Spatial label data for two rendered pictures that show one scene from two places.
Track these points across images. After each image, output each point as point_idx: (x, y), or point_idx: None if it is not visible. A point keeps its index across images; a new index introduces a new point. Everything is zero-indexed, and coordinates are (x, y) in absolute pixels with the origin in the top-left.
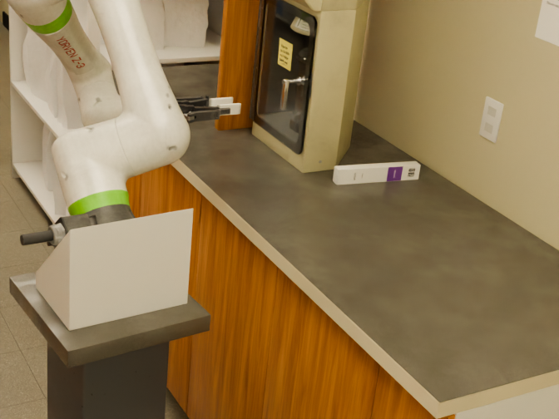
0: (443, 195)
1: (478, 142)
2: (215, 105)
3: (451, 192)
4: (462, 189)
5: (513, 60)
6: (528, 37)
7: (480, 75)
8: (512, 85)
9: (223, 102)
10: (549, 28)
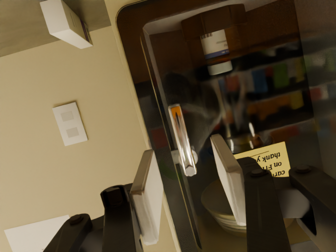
0: (27, 42)
1: (73, 93)
2: (225, 180)
3: (38, 42)
4: (48, 43)
5: (78, 185)
6: (74, 210)
7: (108, 150)
8: (67, 165)
9: (221, 174)
10: (58, 227)
